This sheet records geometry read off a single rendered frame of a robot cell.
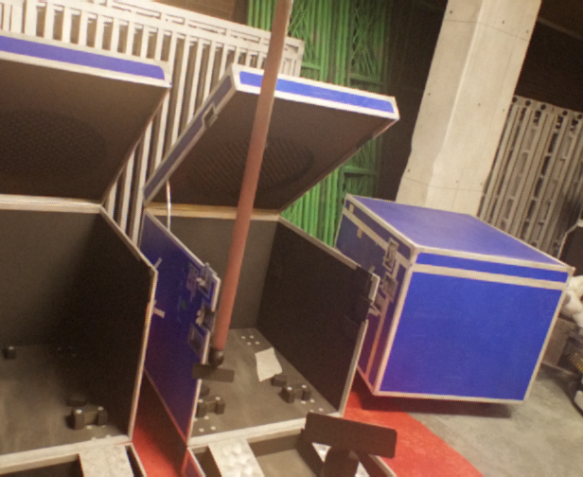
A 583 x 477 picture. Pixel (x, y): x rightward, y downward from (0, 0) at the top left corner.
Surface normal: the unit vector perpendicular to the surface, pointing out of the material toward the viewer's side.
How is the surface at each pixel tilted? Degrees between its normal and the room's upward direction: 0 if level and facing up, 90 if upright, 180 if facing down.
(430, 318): 90
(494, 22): 90
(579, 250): 90
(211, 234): 90
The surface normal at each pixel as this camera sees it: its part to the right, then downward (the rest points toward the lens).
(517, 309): 0.20, 0.30
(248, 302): 0.49, 0.33
